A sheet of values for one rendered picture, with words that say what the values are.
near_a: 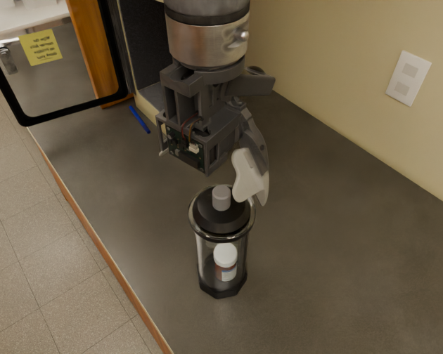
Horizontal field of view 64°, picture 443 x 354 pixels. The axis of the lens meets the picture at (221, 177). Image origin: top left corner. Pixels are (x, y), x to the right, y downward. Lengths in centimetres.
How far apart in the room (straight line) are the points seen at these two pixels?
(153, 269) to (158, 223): 11
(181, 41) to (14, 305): 177
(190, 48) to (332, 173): 70
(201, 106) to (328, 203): 59
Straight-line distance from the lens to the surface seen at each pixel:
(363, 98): 103
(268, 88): 47
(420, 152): 101
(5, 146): 277
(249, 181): 43
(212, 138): 36
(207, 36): 32
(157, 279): 76
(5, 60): 99
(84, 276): 192
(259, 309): 73
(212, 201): 54
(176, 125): 37
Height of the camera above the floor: 162
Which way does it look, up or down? 48 degrees down
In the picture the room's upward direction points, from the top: straight up
